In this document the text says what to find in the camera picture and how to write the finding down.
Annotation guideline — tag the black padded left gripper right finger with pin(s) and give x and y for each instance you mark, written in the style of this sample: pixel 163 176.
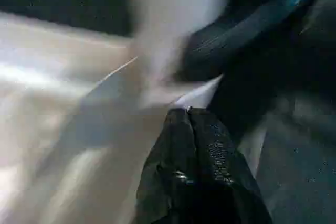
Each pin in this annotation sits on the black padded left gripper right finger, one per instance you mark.
pixel 228 187

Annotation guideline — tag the black work mat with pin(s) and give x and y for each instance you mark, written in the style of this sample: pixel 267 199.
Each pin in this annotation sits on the black work mat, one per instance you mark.
pixel 302 155

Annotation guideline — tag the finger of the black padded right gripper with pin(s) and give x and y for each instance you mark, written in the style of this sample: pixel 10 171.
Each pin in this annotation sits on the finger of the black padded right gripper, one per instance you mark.
pixel 236 37

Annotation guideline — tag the white plastic table top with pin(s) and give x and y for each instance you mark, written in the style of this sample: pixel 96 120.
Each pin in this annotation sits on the white plastic table top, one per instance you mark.
pixel 52 90

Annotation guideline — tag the white plastic table leg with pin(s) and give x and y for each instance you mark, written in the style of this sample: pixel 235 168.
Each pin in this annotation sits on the white plastic table leg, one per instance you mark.
pixel 178 11

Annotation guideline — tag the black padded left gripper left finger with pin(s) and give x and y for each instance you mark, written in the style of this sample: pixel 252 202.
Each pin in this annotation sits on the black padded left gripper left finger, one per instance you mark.
pixel 170 176

